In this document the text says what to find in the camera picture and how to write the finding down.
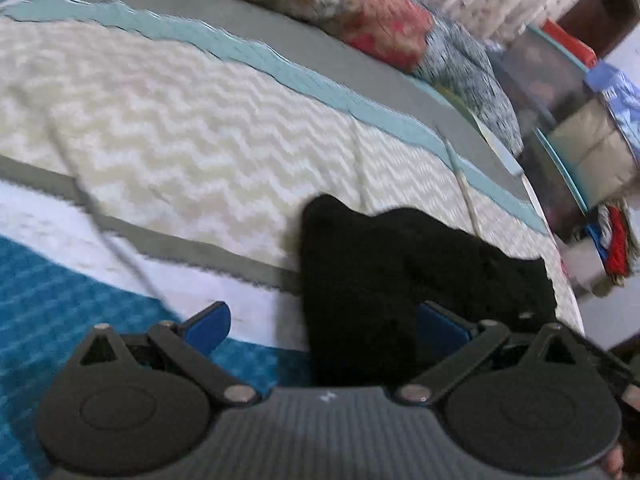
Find black pants with zipper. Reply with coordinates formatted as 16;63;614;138
299;194;559;391

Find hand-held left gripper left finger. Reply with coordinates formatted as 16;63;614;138
67;301;263;407

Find clear plastic storage box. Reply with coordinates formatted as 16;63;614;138
499;25;640;213

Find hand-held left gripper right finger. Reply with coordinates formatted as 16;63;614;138
394;301;592;406

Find printed patterned bedsheet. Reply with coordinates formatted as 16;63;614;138
0;0;586;466

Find pile of colourful clothes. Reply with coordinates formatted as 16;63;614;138
582;200;640;283

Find dark wooden furniture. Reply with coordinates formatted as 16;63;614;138
555;0;640;61

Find blue patterned bag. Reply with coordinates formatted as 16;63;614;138
585;60;640;171

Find blue paisley pillow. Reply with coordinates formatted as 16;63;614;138
414;19;524;157

